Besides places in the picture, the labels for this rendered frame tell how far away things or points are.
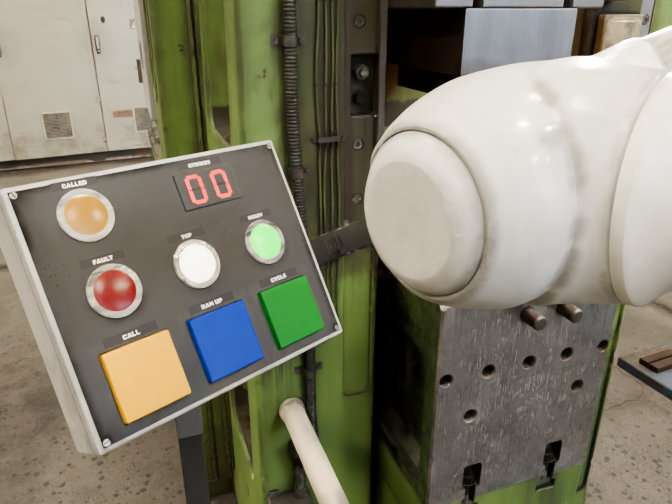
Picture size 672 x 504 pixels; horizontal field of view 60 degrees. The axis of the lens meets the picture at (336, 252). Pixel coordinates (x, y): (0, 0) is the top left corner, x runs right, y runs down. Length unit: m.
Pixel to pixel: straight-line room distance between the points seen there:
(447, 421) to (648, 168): 0.90
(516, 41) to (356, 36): 0.25
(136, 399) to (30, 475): 1.57
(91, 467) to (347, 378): 1.14
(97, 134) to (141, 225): 5.43
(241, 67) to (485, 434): 0.79
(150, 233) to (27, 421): 1.80
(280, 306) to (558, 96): 0.53
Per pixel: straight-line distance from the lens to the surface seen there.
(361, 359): 1.21
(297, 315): 0.74
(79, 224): 0.66
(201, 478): 0.95
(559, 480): 1.41
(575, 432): 1.33
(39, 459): 2.24
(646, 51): 0.39
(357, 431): 1.31
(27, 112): 6.03
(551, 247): 0.23
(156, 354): 0.65
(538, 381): 1.18
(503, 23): 0.96
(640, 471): 2.21
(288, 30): 0.94
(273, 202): 0.77
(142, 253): 0.67
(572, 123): 0.25
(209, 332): 0.68
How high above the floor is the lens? 1.36
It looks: 23 degrees down
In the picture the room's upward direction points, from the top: straight up
